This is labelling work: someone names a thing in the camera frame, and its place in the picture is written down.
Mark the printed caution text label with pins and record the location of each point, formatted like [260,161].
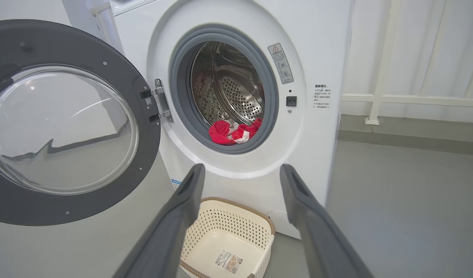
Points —
[321,96]

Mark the grey rubber door gasket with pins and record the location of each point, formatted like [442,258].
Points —
[180,77]

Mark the grey warning sticker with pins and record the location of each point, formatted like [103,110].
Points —
[281,63]

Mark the cream perforated basket brown rim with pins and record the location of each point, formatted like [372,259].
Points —
[221,239]

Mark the black round glass washer door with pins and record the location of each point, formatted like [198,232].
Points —
[47,210]

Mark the white front-load washing machine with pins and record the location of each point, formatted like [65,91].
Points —
[298,154]

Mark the silver door hinge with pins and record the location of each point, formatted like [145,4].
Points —
[162,100]

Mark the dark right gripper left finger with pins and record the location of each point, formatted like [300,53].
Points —
[171,231]

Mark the red and white garment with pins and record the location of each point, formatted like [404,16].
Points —
[221,133]

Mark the stainless steel washing machine drum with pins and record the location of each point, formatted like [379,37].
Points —
[236,92]

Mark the blue energy label sticker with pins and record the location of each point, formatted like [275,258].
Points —
[176,183]

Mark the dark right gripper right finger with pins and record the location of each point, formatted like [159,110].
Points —
[317,231]

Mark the white metal railing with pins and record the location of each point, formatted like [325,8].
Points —
[414,100]

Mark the white printed product label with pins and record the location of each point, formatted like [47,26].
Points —
[228,261]

